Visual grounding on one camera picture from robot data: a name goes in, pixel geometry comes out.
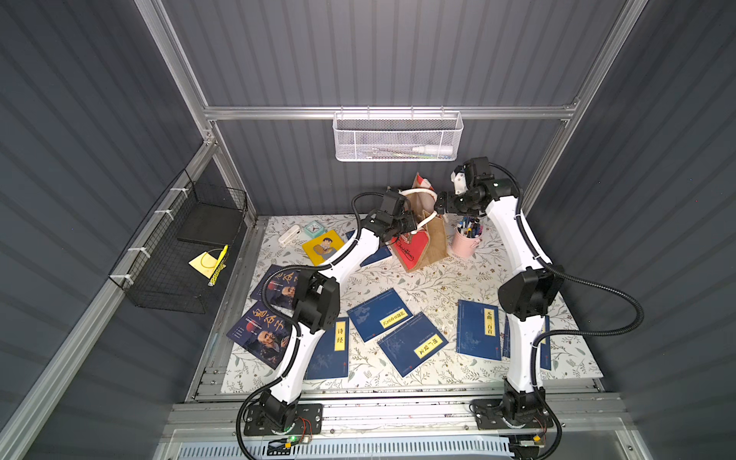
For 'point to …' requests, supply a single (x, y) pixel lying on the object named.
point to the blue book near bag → (382, 252)
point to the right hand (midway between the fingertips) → (451, 205)
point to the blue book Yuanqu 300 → (477, 330)
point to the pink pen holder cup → (464, 246)
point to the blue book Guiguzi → (544, 344)
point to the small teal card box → (314, 229)
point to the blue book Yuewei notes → (379, 314)
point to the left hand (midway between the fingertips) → (422, 221)
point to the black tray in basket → (211, 223)
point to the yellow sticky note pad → (205, 264)
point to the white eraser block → (289, 235)
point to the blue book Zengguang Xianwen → (412, 343)
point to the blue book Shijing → (331, 356)
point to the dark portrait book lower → (263, 334)
